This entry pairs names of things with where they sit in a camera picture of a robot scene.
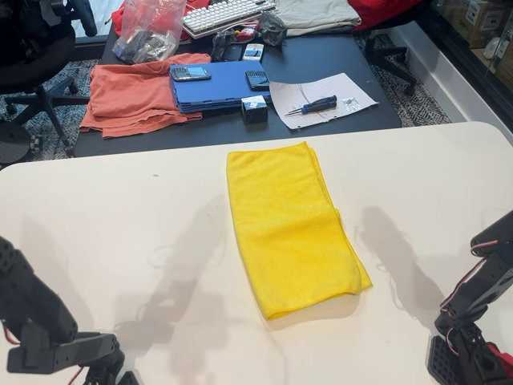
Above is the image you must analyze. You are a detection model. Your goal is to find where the black keypad phone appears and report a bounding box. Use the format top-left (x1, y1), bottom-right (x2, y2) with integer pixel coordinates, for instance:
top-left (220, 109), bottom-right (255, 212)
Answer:
top-left (244, 70), bottom-right (270, 91)
top-left (169, 66), bottom-right (212, 82)

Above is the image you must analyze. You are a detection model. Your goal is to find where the white computer keyboard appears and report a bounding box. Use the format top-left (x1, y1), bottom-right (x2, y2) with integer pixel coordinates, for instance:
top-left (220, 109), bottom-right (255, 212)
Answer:
top-left (182, 0), bottom-right (278, 40)

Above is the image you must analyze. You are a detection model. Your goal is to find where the black smooth mobile phone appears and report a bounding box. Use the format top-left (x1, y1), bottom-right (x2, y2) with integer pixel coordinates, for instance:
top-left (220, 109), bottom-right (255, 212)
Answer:
top-left (222, 43), bottom-right (244, 62)

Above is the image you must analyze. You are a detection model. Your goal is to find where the black office chair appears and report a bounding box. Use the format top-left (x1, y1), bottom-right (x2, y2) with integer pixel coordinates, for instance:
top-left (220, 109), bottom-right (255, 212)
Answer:
top-left (354, 15), bottom-right (418, 97)
top-left (0, 0), bottom-right (99, 157)

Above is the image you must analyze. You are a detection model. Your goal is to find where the lined paper sheet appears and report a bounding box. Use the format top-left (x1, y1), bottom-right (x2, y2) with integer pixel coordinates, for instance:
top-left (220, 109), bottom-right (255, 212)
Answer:
top-left (269, 71), bottom-right (381, 131)

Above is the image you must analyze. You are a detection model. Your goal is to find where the dark crumpled plastic bag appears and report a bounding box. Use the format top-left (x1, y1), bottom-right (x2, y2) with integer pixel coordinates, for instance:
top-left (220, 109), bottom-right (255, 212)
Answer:
top-left (258, 10), bottom-right (289, 47)

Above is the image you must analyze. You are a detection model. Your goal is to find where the red fabric bag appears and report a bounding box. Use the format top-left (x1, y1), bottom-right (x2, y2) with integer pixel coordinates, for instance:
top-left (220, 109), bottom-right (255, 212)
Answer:
top-left (346, 0), bottom-right (426, 31)

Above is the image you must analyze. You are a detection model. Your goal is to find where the black round perforated base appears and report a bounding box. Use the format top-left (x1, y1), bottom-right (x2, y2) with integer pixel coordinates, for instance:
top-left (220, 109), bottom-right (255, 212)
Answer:
top-left (0, 120), bottom-right (43, 165)

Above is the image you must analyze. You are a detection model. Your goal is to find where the beige folded cloth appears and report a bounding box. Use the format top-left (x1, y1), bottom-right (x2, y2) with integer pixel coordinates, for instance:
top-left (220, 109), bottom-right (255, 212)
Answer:
top-left (274, 0), bottom-right (363, 37)

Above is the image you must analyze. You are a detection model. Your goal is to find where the blue black precision screwdriver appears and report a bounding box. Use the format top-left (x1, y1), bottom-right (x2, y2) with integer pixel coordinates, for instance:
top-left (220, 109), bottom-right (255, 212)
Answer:
top-left (294, 95), bottom-right (338, 110)
top-left (285, 99), bottom-right (337, 117)

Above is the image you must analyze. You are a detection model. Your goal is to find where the salmon orange cloth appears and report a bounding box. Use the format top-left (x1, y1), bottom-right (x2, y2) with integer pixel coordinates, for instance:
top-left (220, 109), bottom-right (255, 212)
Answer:
top-left (79, 52), bottom-right (212, 140)

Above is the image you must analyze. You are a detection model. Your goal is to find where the cardboard box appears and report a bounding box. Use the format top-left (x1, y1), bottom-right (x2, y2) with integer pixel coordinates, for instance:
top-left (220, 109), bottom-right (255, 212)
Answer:
top-left (460, 0), bottom-right (513, 47)

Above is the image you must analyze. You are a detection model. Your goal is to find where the blue folder stack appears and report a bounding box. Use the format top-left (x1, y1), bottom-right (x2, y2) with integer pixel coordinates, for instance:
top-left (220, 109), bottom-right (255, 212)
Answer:
top-left (168, 59), bottom-right (273, 113)

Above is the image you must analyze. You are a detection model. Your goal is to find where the clear plastic bag with parts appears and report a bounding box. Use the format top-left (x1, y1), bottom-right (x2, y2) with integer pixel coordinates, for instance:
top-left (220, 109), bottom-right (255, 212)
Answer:
top-left (111, 0), bottom-right (188, 65)

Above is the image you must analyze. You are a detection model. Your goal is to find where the small black box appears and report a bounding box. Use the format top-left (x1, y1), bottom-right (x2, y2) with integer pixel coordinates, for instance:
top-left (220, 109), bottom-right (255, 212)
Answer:
top-left (240, 95), bottom-right (269, 124)

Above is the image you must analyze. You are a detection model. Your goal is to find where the white mobile phone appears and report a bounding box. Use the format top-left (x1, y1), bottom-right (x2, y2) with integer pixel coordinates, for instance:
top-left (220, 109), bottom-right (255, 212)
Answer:
top-left (243, 43), bottom-right (265, 61)

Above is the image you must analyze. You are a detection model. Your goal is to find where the yellow microfiber towel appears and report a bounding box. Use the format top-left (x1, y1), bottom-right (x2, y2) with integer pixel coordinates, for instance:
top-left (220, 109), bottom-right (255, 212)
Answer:
top-left (226, 140), bottom-right (374, 321)

